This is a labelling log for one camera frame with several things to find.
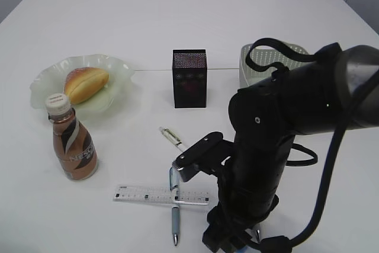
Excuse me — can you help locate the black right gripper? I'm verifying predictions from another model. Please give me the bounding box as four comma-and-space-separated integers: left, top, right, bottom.
202, 134, 294, 253

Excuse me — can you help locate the brown Nescafe coffee bottle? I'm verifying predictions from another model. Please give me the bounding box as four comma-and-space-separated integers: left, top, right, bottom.
45, 93, 98, 181

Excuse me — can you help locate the sugared bread roll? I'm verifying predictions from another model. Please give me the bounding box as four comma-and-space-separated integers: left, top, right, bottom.
64, 67, 109, 105

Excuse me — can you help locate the blue pencil sharpener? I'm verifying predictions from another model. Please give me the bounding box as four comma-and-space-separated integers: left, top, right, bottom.
238, 245, 259, 253

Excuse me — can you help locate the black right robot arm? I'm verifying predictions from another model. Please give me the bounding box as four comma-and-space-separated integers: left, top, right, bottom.
198, 39, 378, 252

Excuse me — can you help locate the white and grey pen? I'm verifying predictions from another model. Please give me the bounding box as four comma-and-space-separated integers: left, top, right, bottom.
255, 229, 261, 243

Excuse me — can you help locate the blue and grey pen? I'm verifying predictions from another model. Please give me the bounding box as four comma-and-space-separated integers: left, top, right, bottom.
169, 168, 180, 246

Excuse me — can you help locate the beige and white pen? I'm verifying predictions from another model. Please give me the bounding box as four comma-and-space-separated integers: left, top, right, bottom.
159, 127, 188, 152

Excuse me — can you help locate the black mesh pen holder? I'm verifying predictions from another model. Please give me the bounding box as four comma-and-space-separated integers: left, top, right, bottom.
172, 49, 207, 108

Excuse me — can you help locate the pale green wavy glass plate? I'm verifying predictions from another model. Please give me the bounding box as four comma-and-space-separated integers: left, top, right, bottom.
30, 54, 134, 121

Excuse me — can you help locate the pale green woven plastic basket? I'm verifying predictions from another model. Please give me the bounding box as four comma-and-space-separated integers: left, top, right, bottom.
239, 44, 307, 88

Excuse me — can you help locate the clear plastic ruler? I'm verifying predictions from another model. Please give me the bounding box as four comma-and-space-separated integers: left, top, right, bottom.
113, 185, 211, 206

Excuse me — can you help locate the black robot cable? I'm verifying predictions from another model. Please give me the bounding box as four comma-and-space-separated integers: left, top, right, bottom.
245, 38, 379, 253

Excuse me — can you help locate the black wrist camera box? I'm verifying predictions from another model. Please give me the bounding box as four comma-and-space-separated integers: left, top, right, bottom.
172, 132, 234, 182

